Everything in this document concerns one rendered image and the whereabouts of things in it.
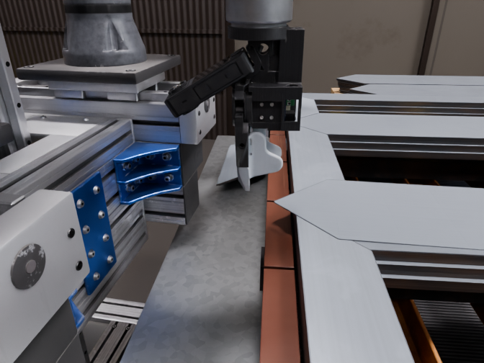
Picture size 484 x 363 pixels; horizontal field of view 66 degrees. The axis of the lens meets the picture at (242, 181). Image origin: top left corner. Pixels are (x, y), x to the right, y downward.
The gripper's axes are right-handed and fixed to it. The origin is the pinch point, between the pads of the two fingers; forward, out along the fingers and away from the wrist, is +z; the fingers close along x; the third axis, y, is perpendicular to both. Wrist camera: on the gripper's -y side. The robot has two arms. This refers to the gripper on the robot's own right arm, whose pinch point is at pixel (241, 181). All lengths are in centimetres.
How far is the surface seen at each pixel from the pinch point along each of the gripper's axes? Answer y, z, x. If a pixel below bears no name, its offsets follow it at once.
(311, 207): 10.3, 5.5, 2.7
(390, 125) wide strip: 34, 6, 45
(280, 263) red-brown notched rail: 5.4, 9.2, -6.1
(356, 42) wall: 74, 11, 261
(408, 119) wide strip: 41, 6, 50
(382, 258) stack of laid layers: 18.1, 6.9, -7.4
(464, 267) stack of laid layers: 28.0, 7.3, -8.2
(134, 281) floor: -54, 92, 80
